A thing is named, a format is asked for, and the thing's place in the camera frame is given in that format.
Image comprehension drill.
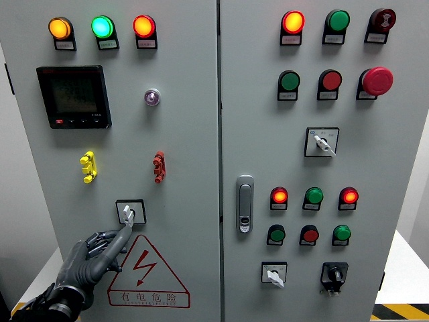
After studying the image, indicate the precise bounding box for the red warning triangle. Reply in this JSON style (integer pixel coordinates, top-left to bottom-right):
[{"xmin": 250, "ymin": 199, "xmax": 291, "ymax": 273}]
[{"xmin": 107, "ymin": 234, "xmax": 191, "ymax": 309}]

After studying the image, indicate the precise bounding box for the pale grey cabinet door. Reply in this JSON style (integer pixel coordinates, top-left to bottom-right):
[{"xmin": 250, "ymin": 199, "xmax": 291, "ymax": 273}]
[
  {"xmin": 219, "ymin": 0, "xmax": 429, "ymax": 322},
  {"xmin": 0, "ymin": 0, "xmax": 222, "ymax": 322}
]

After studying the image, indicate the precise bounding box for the black display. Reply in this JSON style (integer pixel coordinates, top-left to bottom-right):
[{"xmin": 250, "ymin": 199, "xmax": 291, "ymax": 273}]
[{"xmin": 36, "ymin": 65, "xmax": 113, "ymax": 129}]

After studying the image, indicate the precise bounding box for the silver door lock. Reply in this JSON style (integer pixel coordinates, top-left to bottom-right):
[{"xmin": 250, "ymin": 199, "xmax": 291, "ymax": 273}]
[{"xmin": 235, "ymin": 174, "xmax": 255, "ymax": 234}]

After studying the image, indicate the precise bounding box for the white round lamp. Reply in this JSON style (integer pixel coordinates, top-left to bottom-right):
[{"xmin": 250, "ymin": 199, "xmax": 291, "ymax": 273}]
[{"xmin": 143, "ymin": 88, "xmax": 162, "ymax": 107}]

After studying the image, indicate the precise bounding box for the small green push button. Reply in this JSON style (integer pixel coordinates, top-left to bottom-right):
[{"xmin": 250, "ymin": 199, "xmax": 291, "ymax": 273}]
[{"xmin": 266, "ymin": 223, "xmax": 286, "ymax": 246}]

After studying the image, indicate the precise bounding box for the small red lamp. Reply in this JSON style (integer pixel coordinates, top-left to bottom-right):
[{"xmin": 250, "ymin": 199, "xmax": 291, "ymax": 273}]
[
  {"xmin": 269, "ymin": 186, "xmax": 289, "ymax": 211},
  {"xmin": 338, "ymin": 186, "xmax": 360, "ymax": 211}
]

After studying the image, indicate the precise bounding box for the small red push button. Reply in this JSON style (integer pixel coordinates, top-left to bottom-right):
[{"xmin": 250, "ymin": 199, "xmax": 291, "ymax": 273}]
[{"xmin": 298, "ymin": 224, "xmax": 320, "ymax": 246}]

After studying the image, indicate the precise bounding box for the yellow round lamp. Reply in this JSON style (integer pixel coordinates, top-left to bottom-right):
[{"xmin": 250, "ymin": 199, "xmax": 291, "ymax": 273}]
[{"xmin": 48, "ymin": 16, "xmax": 77, "ymax": 52}]

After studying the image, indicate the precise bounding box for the bright green lit lamp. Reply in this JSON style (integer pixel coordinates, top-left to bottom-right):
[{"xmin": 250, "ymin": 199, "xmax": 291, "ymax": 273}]
[{"xmin": 90, "ymin": 15, "xmax": 120, "ymax": 51}]

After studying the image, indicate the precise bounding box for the small green lamp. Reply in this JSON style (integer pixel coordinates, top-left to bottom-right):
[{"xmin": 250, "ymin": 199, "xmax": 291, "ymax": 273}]
[
  {"xmin": 331, "ymin": 224, "xmax": 352, "ymax": 247},
  {"xmin": 302, "ymin": 186, "xmax": 324, "ymax": 211}
]

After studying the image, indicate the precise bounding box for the red round lamp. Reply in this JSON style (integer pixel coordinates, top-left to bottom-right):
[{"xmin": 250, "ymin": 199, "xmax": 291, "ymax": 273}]
[
  {"xmin": 132, "ymin": 14, "xmax": 158, "ymax": 50},
  {"xmin": 280, "ymin": 10, "xmax": 306, "ymax": 46}
]

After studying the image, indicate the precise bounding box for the large red stop button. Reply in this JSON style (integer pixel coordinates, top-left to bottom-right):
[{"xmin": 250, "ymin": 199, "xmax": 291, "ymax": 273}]
[{"xmin": 355, "ymin": 66, "xmax": 394, "ymax": 101}]

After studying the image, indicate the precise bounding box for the dark green round lamp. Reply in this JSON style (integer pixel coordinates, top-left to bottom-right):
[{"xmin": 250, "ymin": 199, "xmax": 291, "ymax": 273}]
[{"xmin": 322, "ymin": 9, "xmax": 351, "ymax": 45}]

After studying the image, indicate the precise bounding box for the dark red buzzer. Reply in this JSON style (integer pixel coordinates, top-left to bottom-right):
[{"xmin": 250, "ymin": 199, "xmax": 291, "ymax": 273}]
[{"xmin": 364, "ymin": 7, "xmax": 397, "ymax": 44}]

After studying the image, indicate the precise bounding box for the small yellow handle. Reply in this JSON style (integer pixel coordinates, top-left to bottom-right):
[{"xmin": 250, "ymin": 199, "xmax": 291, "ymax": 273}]
[{"xmin": 79, "ymin": 150, "xmax": 99, "ymax": 184}]

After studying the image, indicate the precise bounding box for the small red handle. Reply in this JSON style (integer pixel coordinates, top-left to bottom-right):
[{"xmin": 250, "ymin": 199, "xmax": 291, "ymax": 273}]
[{"xmin": 152, "ymin": 151, "xmax": 167, "ymax": 184}]

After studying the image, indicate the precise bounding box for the short white handle turn switch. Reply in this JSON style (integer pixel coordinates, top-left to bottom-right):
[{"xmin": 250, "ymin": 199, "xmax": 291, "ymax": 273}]
[{"xmin": 261, "ymin": 261, "xmax": 288, "ymax": 288}]

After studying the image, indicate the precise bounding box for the black handle turn switch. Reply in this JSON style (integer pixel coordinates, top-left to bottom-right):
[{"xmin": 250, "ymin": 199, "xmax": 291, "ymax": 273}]
[{"xmin": 320, "ymin": 262, "xmax": 349, "ymax": 298}]

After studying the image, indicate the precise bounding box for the long white handle turn switch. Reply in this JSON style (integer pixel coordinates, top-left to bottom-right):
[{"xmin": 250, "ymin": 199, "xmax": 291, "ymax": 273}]
[{"xmin": 304, "ymin": 126, "xmax": 340, "ymax": 158}]

